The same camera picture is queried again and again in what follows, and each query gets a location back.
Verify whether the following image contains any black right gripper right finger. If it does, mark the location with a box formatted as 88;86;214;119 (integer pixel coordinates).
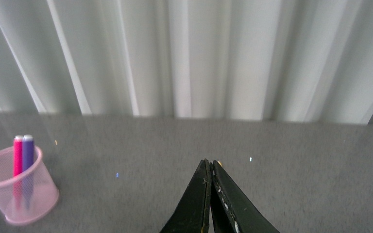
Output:
210;160;279;233

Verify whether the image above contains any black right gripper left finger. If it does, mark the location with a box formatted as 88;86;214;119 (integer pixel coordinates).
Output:
160;159;212;233

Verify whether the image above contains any purple marker pen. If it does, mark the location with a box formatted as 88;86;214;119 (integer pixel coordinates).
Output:
22;134;34;209

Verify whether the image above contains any pink marker pen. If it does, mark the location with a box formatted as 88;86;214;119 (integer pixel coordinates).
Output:
13;135;23;210

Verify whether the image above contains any pink mesh cup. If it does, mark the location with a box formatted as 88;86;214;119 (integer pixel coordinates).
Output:
0;146;59;225

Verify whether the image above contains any white curtain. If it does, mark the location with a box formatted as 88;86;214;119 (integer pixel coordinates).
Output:
0;0;373;124

